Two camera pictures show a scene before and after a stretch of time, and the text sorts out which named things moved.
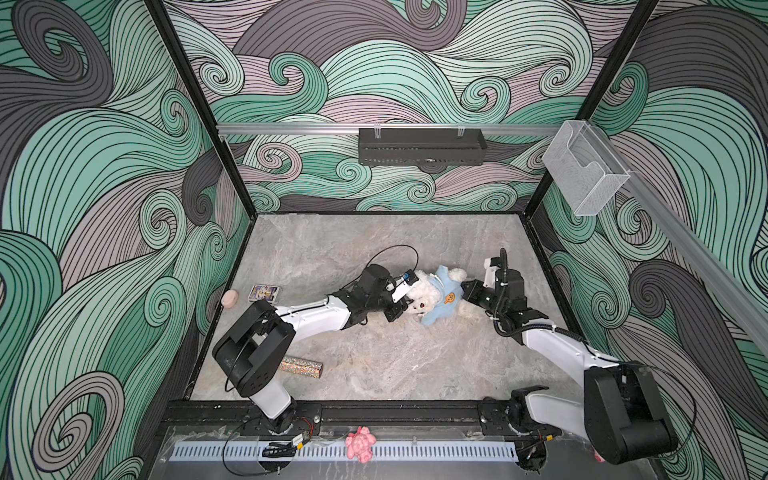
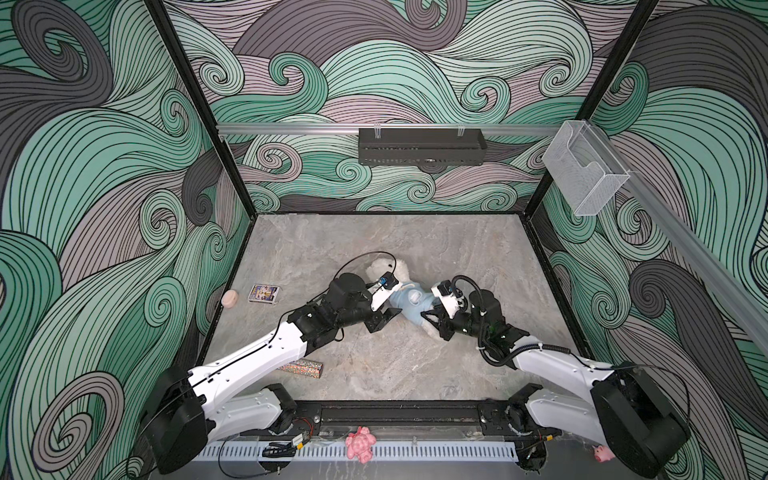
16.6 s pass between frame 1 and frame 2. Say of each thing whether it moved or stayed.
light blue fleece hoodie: moved
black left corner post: stayed
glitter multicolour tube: stayed
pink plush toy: stayed
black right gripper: moved
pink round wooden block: stayed
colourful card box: stayed
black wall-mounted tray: stayed
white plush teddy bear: moved
